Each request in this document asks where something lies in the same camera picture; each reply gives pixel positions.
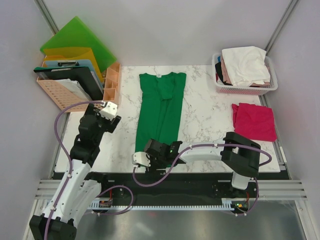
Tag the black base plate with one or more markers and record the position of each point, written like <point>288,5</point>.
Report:
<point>176,189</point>

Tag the white laundry basket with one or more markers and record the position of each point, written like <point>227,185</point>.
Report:
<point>244,90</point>

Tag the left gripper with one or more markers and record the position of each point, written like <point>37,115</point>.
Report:
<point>110,124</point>

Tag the yellow plastic folder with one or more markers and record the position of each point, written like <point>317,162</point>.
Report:
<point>72,53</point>

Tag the red t shirt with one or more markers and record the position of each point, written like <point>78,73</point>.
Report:
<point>254,122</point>

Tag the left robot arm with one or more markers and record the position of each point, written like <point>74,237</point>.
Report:
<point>79,186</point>

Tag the green t shirt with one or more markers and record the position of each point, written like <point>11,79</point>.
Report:
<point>161,108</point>

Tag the black t shirt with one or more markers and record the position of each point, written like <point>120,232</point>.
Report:
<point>218,70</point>

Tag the white cable duct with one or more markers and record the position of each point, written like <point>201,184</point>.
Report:
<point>98,205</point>

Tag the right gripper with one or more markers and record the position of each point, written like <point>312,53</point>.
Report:
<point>152,170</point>

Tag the white t shirt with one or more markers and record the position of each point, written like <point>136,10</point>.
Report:
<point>245,64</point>

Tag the green plastic folder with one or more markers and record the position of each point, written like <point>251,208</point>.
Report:
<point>76,34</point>

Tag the pink t shirt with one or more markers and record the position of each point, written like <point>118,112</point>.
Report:
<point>227,81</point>

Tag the black binder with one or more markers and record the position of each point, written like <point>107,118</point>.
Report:
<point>81,74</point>

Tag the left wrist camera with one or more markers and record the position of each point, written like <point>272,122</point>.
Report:
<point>109,110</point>

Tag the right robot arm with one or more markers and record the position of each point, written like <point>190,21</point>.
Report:
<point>240,154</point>

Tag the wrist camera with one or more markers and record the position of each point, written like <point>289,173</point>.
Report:
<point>141,159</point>
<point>109,110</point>

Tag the blue clipboard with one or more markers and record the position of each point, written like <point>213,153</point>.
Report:
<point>76,63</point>

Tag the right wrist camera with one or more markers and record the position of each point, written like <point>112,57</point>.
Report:
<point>141,159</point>

